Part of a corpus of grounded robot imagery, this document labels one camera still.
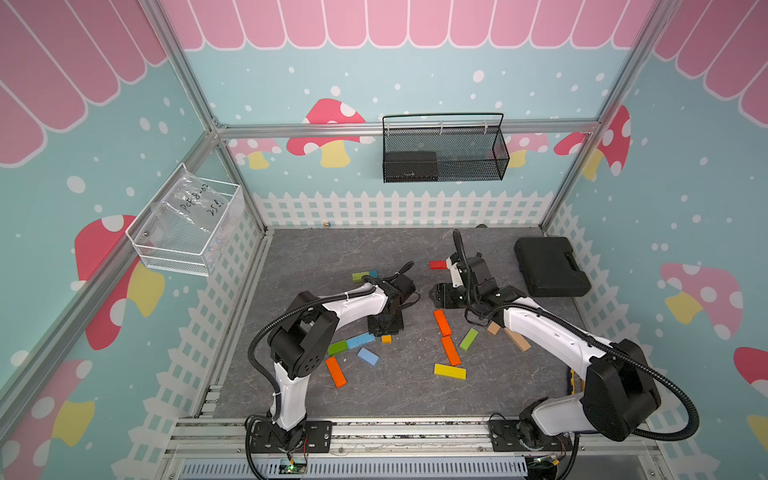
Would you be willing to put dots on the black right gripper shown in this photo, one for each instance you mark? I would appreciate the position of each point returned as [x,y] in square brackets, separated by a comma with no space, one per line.
[443,291]

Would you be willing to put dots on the lime green short block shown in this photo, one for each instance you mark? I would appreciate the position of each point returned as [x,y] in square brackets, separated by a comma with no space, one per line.
[359,276]

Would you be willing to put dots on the orange block middle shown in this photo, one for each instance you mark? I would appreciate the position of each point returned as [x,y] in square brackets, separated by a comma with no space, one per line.
[450,351]

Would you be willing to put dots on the black box in basket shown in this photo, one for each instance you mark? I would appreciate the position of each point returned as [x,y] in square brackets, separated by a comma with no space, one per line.
[410,166]

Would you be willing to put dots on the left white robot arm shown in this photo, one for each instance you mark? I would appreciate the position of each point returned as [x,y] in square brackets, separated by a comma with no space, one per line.
[291,347]

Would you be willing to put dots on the black wire mesh basket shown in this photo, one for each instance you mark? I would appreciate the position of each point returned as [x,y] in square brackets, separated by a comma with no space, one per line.
[469,146]

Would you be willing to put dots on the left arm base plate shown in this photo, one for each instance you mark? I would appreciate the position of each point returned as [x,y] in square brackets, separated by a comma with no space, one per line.
[305,437]

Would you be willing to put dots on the lime green block right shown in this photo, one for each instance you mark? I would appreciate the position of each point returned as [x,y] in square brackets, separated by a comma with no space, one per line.
[469,339]

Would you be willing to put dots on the plastic bag in basket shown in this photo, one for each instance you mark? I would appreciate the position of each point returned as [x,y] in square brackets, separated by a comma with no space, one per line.
[191,224]

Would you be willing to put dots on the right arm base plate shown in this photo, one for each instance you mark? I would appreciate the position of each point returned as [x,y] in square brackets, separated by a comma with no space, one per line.
[520,436]

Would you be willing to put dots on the light blue long block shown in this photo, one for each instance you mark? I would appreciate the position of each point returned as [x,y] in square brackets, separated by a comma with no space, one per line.
[360,340]

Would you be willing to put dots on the orange long block left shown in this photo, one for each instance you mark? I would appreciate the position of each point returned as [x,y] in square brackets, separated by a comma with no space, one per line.
[336,372]

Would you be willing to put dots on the tan wooden long block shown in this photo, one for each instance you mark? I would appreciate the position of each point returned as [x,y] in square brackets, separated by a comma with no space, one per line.
[519,340]

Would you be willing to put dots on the black plastic tool case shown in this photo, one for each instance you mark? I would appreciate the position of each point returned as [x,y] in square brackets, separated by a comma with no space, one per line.
[549,268]

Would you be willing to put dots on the clear wire wall basket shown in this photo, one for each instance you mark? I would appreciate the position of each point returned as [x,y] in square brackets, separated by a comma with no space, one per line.
[153,261]

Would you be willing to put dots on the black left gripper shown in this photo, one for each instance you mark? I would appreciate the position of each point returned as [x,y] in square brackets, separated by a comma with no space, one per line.
[398,325]

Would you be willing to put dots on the yellow long block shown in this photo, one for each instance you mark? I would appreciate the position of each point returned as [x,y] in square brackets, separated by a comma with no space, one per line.
[450,371]

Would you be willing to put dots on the light blue short block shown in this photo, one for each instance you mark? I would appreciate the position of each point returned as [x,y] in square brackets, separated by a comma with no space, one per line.
[368,356]

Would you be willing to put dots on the green circuit board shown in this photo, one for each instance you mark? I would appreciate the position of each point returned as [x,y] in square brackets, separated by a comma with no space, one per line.
[292,467]

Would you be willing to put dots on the tan wooden short block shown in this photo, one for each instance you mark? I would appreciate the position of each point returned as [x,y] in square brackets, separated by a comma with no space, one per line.
[493,328]

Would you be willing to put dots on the red-orange block upper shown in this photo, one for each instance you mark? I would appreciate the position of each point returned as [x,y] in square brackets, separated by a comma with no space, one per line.
[442,322]

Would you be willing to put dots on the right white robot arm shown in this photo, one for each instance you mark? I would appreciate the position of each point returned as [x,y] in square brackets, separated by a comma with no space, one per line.
[621,389]

